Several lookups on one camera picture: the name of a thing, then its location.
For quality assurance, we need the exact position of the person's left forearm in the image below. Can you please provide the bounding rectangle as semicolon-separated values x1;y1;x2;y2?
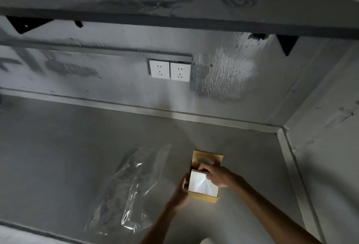
139;203;180;244

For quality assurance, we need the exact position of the person's right hand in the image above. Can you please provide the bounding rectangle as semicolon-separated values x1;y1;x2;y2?
198;163;239;188

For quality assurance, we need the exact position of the person's right forearm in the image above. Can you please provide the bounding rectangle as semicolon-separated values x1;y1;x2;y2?
231;176;323;244

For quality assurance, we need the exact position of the grey cable trunking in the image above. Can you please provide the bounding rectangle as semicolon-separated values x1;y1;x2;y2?
0;38;194;64

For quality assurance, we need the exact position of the clear plastic bag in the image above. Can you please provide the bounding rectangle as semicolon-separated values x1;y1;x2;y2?
84;143;173;236

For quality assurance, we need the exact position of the person's left hand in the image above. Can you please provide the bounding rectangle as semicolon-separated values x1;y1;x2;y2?
168;174;193;211

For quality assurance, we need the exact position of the grey wall shelf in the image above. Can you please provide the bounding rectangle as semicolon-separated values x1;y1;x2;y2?
0;0;359;40

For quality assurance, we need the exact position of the brown cardboard box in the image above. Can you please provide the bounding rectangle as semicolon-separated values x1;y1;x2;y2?
188;150;224;204

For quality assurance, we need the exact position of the large black shelf bracket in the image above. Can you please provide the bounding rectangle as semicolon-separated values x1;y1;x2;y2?
6;16;54;34
276;35;299;57

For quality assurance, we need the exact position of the white wall socket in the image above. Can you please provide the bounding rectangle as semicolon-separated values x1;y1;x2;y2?
170;61;191;82
149;59;171;80

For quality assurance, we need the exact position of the white socket panel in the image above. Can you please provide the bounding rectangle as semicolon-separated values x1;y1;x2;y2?
188;169;219;198

